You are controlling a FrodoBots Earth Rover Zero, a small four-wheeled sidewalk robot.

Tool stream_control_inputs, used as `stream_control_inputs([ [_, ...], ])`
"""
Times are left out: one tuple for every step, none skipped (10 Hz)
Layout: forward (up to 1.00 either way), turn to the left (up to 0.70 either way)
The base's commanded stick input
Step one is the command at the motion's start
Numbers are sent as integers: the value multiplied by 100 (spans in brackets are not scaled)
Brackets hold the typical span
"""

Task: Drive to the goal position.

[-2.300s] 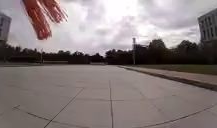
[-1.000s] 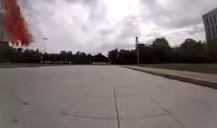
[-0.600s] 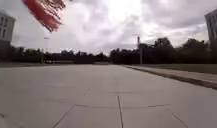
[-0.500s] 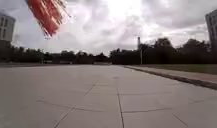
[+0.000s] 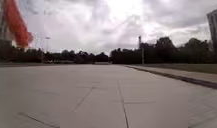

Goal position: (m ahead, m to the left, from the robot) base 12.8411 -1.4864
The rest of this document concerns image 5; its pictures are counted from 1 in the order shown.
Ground grey concrete plaza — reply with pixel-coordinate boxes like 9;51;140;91
0;63;217;128

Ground pole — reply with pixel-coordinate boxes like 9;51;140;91
138;35;146;66

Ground row of dark trees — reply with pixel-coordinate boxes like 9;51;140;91
0;36;217;65

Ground dark kerb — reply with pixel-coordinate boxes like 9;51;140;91
124;65;217;91

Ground grass strip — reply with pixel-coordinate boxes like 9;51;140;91
142;63;217;75

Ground pale concrete path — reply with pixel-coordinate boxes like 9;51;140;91
127;64;217;85

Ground orange flag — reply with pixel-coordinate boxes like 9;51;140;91
1;0;35;50

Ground grey building with windows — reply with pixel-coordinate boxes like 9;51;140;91
206;7;217;45

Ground pale grey building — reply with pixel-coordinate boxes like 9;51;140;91
0;9;14;48

